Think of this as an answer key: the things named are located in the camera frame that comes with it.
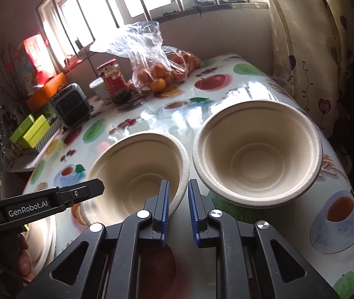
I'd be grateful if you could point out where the person's left hand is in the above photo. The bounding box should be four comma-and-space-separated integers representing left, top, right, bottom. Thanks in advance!
9, 233, 38, 285

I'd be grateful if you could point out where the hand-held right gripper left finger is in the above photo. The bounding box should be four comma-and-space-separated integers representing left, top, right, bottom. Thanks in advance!
15, 180, 171, 299

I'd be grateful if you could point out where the yellow-green box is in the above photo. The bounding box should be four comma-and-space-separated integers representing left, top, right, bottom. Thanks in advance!
21, 115, 51, 148

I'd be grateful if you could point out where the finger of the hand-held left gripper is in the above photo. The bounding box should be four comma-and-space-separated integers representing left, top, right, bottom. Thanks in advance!
54, 178, 105, 208

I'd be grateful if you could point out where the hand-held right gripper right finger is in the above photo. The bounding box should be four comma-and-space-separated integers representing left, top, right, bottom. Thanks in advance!
188, 179, 341, 299

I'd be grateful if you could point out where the red gift box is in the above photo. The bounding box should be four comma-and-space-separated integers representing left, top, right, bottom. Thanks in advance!
9, 34, 56, 97

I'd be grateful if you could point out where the orange tray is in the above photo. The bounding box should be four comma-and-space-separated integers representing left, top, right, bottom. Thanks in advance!
26, 72, 68, 113

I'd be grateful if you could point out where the white paper cup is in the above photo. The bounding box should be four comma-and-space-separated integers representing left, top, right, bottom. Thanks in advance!
89, 77, 111, 100

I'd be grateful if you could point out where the barred window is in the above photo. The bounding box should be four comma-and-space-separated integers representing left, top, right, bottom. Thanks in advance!
37, 0, 269, 69

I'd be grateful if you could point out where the dark green box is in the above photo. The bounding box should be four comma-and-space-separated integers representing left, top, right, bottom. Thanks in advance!
10, 114, 36, 142

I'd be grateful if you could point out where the striped box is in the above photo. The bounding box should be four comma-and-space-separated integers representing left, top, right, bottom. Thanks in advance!
35, 121, 62, 150

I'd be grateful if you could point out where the small grey heater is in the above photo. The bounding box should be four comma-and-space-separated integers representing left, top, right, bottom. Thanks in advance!
50, 83, 91, 129

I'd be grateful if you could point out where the fruit print tablecloth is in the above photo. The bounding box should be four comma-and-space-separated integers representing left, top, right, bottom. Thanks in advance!
21, 53, 354, 299

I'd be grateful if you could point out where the red label jar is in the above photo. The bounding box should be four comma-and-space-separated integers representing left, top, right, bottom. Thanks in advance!
97, 59, 133, 105

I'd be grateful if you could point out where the plastic bag of oranges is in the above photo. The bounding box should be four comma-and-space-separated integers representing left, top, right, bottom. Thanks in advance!
89, 21, 202, 94

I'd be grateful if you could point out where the patterned curtain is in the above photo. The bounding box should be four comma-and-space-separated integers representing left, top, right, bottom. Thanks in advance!
264, 0, 354, 141

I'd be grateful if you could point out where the beige paper bowl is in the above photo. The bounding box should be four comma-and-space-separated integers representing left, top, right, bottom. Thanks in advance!
192, 100, 324, 208
80, 132, 190, 228

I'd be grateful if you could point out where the grey flat board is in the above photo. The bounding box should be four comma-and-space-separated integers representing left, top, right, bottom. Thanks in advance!
6, 149, 41, 173

